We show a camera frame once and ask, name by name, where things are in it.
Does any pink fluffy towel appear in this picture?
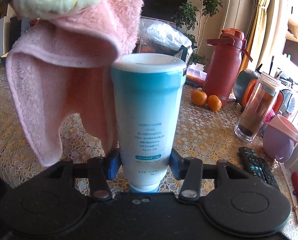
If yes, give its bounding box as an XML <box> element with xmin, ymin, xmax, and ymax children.
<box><xmin>6</xmin><ymin>0</ymin><xmax>143</xmax><ymax>166</ymax></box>

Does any white blue lotion tube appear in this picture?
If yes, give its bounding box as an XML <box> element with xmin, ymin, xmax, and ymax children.
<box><xmin>111</xmin><ymin>53</ymin><xmax>186</xmax><ymax>192</ymax></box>

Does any gold lace tablecloth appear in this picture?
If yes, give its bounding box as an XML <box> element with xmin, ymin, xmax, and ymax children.
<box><xmin>0</xmin><ymin>67</ymin><xmax>298</xmax><ymax>233</ymax></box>

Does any black tv remote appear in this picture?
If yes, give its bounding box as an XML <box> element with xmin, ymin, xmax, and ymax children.
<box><xmin>238</xmin><ymin>147</ymin><xmax>280</xmax><ymax>190</ymax></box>

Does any right orange tangerine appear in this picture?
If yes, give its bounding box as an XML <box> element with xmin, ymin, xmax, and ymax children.
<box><xmin>207</xmin><ymin>95</ymin><xmax>222</xmax><ymax>112</ymax></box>

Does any orange tangerine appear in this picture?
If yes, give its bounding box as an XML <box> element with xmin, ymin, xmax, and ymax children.
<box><xmin>207</xmin><ymin>95</ymin><xmax>222</xmax><ymax>112</ymax></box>
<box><xmin>191</xmin><ymin>89</ymin><xmax>208</xmax><ymax>106</ymax></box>

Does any left orange tangerine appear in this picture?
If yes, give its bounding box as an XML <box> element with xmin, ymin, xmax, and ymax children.
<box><xmin>191</xmin><ymin>89</ymin><xmax>208</xmax><ymax>106</ymax></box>

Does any orange lidded plastic box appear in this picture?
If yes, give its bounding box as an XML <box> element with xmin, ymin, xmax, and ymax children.
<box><xmin>186</xmin><ymin>63</ymin><xmax>207</xmax><ymax>88</ymax></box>

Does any purple pink lidded cup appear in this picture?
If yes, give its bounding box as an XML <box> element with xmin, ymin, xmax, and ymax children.
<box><xmin>262</xmin><ymin>115</ymin><xmax>298</xmax><ymax>163</ymax></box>

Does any clear plastic bag with items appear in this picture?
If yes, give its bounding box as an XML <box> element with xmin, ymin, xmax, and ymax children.
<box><xmin>138</xmin><ymin>18</ymin><xmax>193</xmax><ymax>65</ymax></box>

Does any clear glass tea tumbler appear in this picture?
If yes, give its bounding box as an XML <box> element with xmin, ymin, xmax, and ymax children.
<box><xmin>234</xmin><ymin>73</ymin><xmax>280</xmax><ymax>142</ymax></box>

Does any green orange thermos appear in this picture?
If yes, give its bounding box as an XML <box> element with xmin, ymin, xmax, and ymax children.
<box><xmin>232</xmin><ymin>68</ymin><xmax>285</xmax><ymax>113</ymax></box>

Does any red water bottle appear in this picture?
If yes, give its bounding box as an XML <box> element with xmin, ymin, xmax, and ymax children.
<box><xmin>203</xmin><ymin>28</ymin><xmax>253</xmax><ymax>106</ymax></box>

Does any green potted plant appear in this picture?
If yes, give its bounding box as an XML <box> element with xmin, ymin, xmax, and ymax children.
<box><xmin>172</xmin><ymin>0</ymin><xmax>223</xmax><ymax>66</ymax></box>

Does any white air conditioner tower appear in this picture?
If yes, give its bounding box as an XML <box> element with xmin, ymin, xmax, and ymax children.
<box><xmin>221</xmin><ymin>0</ymin><xmax>254</xmax><ymax>37</ymax></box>

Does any yellow curtain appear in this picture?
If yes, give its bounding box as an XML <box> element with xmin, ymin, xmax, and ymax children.
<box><xmin>240</xmin><ymin>0</ymin><xmax>270</xmax><ymax>72</ymax></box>

